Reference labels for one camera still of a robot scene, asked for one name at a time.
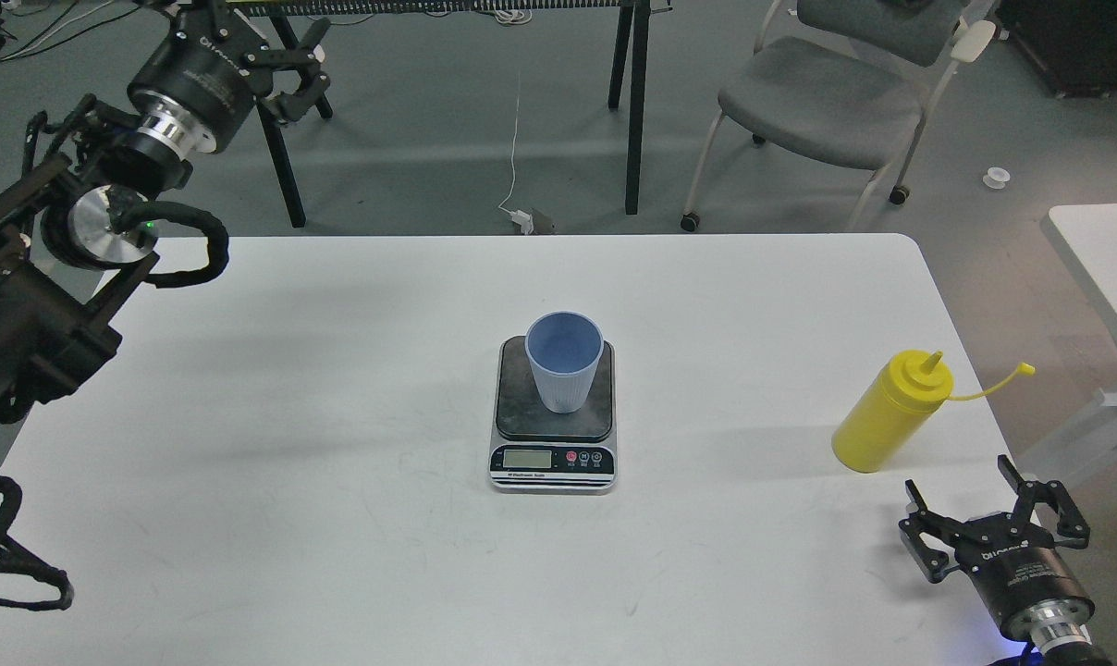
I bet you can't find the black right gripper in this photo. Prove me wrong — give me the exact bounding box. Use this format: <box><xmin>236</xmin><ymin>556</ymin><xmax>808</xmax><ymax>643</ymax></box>
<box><xmin>898</xmin><ymin>454</ymin><xmax>1097</xmax><ymax>645</ymax></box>

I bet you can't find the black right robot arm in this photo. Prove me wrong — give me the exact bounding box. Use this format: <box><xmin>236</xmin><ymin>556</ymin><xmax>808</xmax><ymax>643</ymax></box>
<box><xmin>898</xmin><ymin>455</ymin><xmax>1111</xmax><ymax>665</ymax></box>

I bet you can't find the black-legged table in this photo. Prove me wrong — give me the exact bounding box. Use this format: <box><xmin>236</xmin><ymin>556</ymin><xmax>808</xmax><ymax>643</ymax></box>
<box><xmin>281</xmin><ymin>1</ymin><xmax>682</xmax><ymax>236</ymax></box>

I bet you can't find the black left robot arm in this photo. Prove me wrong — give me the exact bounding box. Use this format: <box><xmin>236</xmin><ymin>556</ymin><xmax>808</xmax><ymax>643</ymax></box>
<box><xmin>0</xmin><ymin>1</ymin><xmax>333</xmax><ymax>425</ymax></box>

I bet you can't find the white spool on floor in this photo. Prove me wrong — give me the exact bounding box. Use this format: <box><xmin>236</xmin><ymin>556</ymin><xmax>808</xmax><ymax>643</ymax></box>
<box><xmin>981</xmin><ymin>167</ymin><xmax>1012</xmax><ymax>191</ymax></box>

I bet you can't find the grey office chair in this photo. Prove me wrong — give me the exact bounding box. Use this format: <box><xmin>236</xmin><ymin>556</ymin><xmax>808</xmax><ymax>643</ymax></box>
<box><xmin>680</xmin><ymin>1</ymin><xmax>997</xmax><ymax>232</ymax></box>

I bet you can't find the black equipment box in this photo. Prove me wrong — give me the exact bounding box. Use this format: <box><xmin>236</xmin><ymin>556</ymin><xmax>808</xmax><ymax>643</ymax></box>
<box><xmin>995</xmin><ymin>1</ymin><xmax>1117</xmax><ymax>98</ymax></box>

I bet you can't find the digital kitchen scale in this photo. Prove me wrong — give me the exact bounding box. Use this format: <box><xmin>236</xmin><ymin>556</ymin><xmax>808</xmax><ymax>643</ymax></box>
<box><xmin>487</xmin><ymin>336</ymin><xmax>620</xmax><ymax>494</ymax></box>

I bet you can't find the blue ribbed plastic cup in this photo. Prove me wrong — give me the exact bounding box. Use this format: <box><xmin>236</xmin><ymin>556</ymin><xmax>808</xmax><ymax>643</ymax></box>
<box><xmin>524</xmin><ymin>311</ymin><xmax>604</xmax><ymax>413</ymax></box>

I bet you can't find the white charger cable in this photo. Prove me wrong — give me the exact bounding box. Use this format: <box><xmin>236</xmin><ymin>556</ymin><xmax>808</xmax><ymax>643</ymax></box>
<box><xmin>497</xmin><ymin>72</ymin><xmax>534</xmax><ymax>234</ymax></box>

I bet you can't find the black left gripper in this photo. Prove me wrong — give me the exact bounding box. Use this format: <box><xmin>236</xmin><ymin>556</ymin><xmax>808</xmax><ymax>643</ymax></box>
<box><xmin>128</xmin><ymin>1</ymin><xmax>331</xmax><ymax>155</ymax></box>

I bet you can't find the white side table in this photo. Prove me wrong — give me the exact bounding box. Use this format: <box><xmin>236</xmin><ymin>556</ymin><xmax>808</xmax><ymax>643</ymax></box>
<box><xmin>1019</xmin><ymin>203</ymin><xmax>1117</xmax><ymax>486</ymax></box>

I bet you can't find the yellow squeeze bottle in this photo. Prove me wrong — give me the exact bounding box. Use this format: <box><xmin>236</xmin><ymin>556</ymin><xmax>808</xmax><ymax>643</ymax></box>
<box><xmin>830</xmin><ymin>350</ymin><xmax>1037</xmax><ymax>474</ymax></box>

